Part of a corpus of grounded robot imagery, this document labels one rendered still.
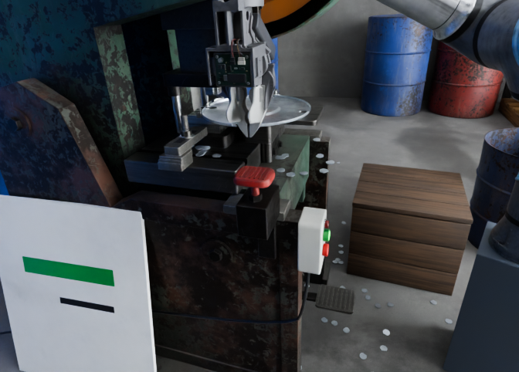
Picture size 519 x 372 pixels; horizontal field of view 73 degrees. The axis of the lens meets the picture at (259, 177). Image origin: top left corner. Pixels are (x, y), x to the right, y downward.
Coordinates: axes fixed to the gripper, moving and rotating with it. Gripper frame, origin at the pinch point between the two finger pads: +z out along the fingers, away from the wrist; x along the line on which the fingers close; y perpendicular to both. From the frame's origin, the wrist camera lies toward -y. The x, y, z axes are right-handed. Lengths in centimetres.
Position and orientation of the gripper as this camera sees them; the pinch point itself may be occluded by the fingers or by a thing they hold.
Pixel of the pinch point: (250, 128)
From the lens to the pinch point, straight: 60.3
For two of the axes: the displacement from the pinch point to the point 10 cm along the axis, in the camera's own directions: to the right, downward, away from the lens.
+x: 9.5, 1.0, -2.9
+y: -3.0, 4.4, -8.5
